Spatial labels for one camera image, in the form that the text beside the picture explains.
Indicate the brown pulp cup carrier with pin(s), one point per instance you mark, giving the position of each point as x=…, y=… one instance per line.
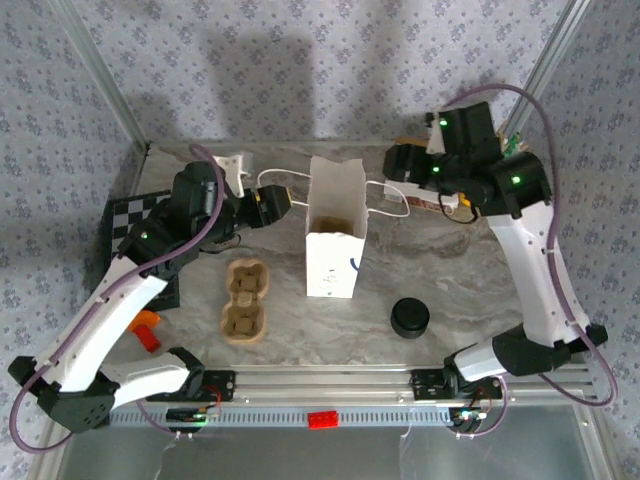
x=332, y=225
x=245, y=300

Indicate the white printed paper bag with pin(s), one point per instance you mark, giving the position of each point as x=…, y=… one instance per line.
x=332, y=265

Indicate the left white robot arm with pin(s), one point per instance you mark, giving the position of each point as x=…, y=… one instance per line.
x=100, y=320

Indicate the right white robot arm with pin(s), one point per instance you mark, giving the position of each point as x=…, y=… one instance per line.
x=525, y=270

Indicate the folded white paper bags stack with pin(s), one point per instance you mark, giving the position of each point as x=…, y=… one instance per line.
x=425, y=192

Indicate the bundle of stirrers and straws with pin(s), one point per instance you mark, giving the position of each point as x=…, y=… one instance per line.
x=512, y=142

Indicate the yellow holder cup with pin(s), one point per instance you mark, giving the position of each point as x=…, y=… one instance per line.
x=466, y=202

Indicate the black grey chessboard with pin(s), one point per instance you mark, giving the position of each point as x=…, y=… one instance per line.
x=125, y=215

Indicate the red toy block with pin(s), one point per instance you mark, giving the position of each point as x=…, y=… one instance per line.
x=148, y=340

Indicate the stack of black cup lids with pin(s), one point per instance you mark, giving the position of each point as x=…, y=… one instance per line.
x=411, y=317

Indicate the red building brick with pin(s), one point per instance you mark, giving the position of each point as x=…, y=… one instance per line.
x=323, y=420

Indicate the left small circuit board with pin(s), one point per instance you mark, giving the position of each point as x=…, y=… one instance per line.
x=192, y=416

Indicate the small circuit board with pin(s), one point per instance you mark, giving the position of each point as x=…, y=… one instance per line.
x=467, y=417
x=192, y=416

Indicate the right small circuit board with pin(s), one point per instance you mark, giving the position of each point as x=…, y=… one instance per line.
x=467, y=417

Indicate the shiny metal panel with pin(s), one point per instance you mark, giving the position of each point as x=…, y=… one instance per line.
x=300, y=455

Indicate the aluminium frame post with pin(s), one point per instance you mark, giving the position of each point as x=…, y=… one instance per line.
x=105, y=75
x=555, y=50

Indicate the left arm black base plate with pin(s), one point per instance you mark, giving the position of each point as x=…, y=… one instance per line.
x=225, y=386

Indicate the aluminium mounting rail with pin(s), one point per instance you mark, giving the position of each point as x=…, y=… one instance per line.
x=325, y=385

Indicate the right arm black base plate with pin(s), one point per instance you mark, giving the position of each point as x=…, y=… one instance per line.
x=425, y=385

